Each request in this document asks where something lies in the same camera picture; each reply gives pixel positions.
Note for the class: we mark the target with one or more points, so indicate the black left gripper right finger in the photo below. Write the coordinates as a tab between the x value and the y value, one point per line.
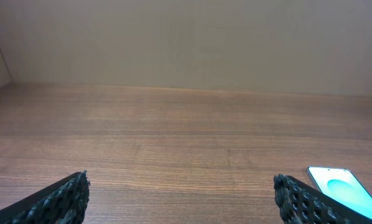
301	203

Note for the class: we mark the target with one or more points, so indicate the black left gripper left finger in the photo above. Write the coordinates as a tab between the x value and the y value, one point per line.
65	201

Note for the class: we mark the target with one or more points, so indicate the smartphone with cyan screen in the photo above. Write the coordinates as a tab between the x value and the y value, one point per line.
342	186

